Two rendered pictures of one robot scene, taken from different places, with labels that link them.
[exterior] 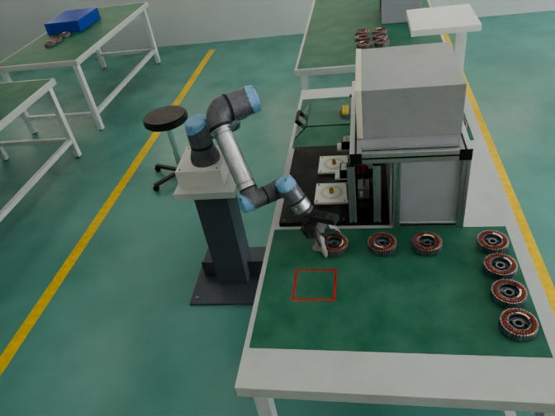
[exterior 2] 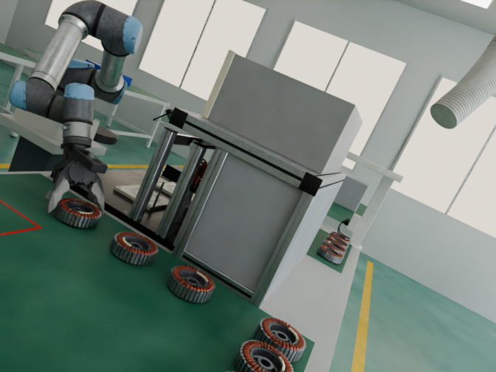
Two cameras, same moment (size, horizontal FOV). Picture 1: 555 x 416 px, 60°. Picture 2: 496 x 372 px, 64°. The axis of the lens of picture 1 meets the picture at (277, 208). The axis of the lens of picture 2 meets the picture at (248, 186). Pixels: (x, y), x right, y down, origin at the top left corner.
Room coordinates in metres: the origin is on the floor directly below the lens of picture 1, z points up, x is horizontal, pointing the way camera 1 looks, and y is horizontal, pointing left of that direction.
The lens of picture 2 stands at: (0.47, -0.60, 1.20)
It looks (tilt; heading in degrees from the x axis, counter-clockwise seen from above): 10 degrees down; 2
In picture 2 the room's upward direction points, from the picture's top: 25 degrees clockwise
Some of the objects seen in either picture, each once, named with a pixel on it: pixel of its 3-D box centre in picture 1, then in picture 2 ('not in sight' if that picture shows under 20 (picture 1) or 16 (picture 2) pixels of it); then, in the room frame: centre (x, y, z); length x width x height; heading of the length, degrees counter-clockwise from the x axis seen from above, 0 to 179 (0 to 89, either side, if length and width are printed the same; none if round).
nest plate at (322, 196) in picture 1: (331, 193); (145, 196); (1.77, -0.26, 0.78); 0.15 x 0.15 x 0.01; 76
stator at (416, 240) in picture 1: (426, 243); (191, 283); (1.35, -0.55, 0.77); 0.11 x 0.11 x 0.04
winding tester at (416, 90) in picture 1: (405, 88); (290, 119); (1.80, -0.59, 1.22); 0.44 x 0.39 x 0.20; 166
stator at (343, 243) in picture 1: (334, 244); (78, 212); (1.43, -0.20, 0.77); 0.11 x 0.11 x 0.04
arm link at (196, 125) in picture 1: (199, 130); (77, 74); (2.14, 0.31, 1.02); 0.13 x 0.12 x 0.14; 111
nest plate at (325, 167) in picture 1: (334, 164); (178, 192); (2.00, -0.31, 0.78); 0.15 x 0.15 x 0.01; 76
